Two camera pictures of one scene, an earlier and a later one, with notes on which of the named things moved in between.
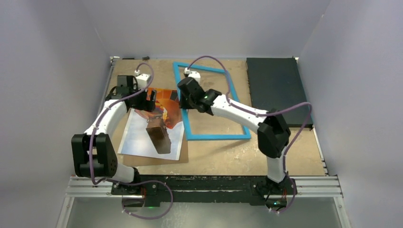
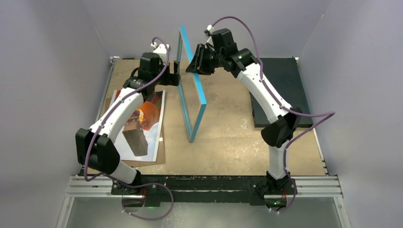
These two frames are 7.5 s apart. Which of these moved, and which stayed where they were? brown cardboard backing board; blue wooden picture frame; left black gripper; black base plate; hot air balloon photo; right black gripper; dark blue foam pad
Moved: left black gripper; right black gripper; hot air balloon photo; blue wooden picture frame; brown cardboard backing board
Stayed: black base plate; dark blue foam pad
